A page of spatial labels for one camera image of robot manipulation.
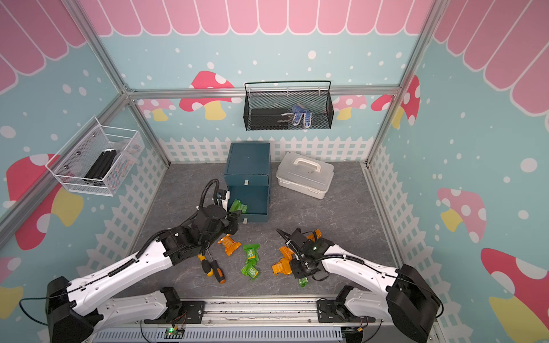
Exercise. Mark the black box in white basket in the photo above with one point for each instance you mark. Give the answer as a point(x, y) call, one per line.
point(100, 168)

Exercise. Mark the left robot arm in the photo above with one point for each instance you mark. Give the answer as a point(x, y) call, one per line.
point(79, 308)

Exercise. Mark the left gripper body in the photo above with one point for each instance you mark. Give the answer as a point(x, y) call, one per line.
point(232, 227)

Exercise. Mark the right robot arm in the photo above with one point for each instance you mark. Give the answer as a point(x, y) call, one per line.
point(400, 295)

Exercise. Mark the green cookie packet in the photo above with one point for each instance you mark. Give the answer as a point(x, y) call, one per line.
point(303, 282)
point(251, 251)
point(250, 270)
point(238, 206)

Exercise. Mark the blue white item in basket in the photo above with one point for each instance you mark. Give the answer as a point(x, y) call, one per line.
point(299, 115)

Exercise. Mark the white plastic lidded box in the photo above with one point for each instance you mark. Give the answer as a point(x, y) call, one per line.
point(305, 175)

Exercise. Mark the orange cookie packet lower centre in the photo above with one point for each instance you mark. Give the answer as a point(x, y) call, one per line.
point(282, 267)

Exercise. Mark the orange cookie packet right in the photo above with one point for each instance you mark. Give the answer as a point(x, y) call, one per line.
point(314, 235)

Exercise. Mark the orange cookie packet far left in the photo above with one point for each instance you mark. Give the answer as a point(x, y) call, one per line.
point(230, 246)

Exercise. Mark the black wire wall basket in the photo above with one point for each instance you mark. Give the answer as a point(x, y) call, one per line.
point(314, 95)

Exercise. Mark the yellow handled screwdriver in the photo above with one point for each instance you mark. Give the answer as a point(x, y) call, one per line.
point(206, 265)

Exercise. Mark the small green circuit board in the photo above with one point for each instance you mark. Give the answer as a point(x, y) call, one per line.
point(174, 333)

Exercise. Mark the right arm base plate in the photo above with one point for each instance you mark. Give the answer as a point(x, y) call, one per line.
point(330, 311)

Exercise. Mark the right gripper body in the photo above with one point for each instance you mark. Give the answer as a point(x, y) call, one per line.
point(299, 270)

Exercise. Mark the orange handled screwdriver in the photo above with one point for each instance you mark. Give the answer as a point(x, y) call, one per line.
point(218, 273)

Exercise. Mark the teal three-drawer cabinet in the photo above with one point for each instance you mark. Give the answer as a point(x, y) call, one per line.
point(248, 178)

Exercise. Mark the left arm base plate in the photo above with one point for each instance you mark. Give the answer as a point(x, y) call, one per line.
point(191, 312)

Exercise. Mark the white slotted cable duct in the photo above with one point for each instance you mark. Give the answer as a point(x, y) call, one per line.
point(225, 334)

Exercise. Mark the white wire wall basket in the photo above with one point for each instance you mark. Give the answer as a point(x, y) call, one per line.
point(72, 162)

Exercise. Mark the orange cookie packet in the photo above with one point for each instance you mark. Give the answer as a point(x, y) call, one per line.
point(282, 267)
point(230, 246)
point(287, 253)
point(314, 235)

